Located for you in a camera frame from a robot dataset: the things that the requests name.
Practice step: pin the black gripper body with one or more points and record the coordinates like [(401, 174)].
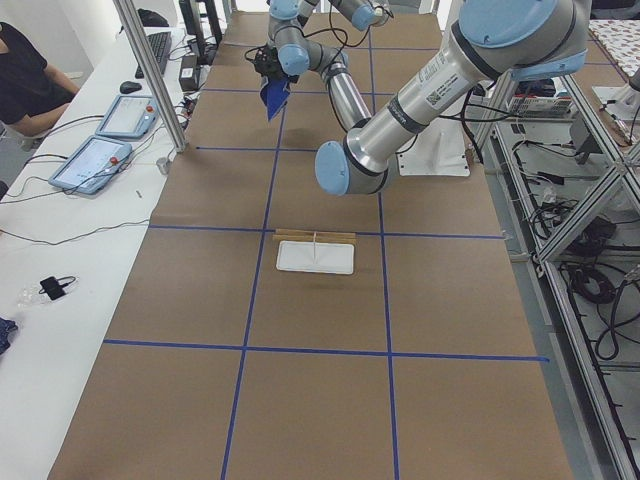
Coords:
[(270, 69)]

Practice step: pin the blue grey towel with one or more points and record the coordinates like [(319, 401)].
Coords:
[(274, 93)]

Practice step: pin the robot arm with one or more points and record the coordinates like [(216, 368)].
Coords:
[(531, 40), (289, 53)]

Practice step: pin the black monitor stand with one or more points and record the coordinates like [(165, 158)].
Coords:
[(200, 46)]

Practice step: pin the black power adapter box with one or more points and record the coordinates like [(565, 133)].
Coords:
[(189, 74)]

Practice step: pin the black keyboard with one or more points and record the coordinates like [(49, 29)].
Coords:
[(160, 44)]

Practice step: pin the black computer mouse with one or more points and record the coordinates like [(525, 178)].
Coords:
[(129, 87)]

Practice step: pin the far teach pendant tablet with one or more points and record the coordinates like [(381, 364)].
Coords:
[(129, 117)]

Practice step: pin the teach pendant tablet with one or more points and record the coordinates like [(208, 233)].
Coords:
[(129, 117), (88, 169)]

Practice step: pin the near teach pendant tablet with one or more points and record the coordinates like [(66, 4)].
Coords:
[(88, 169)]

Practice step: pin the person in black shirt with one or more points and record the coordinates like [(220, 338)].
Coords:
[(34, 93)]

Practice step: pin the clear plastic bag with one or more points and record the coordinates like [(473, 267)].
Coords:
[(32, 296)]

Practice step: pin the blue patterned cloth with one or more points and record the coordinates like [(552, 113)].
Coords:
[(7, 327)]

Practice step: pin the aluminium frame post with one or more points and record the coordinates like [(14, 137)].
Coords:
[(143, 53)]

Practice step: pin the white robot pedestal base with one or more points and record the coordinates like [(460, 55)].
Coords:
[(438, 151)]

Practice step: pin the small black device with cable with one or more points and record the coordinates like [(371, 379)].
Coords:
[(56, 287)]

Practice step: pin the aluminium frame rack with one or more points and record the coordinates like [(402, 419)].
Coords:
[(572, 163)]

